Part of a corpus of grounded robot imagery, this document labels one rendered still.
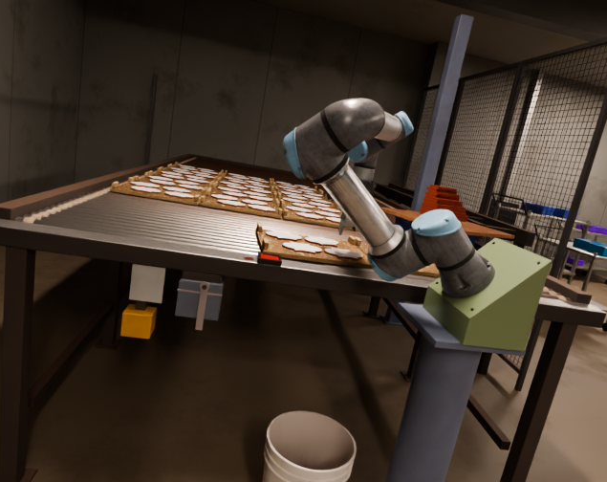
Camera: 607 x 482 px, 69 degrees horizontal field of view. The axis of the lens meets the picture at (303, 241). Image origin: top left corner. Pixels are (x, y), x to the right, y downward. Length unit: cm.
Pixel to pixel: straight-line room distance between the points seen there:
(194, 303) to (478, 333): 83
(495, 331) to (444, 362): 17
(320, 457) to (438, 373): 63
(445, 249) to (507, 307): 21
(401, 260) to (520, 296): 31
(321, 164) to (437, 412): 79
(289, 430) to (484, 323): 83
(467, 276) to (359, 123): 52
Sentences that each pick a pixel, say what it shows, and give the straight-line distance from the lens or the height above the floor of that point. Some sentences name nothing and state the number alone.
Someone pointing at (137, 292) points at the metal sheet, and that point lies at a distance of 148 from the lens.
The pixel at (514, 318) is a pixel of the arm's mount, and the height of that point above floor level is 96.
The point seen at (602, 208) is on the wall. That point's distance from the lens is 909.
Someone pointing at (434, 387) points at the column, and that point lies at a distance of 138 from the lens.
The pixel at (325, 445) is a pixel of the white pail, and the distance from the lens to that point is 176.
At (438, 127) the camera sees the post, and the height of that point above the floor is 160.
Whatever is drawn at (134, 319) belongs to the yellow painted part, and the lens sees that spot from 148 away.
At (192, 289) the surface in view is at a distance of 141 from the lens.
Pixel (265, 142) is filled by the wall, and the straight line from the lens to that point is 652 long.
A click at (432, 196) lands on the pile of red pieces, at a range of 252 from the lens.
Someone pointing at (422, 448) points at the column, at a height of 50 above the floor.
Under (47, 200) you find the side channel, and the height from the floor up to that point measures 94.
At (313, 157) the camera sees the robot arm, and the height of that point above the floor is 127.
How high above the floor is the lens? 130
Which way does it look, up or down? 12 degrees down
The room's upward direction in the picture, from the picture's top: 10 degrees clockwise
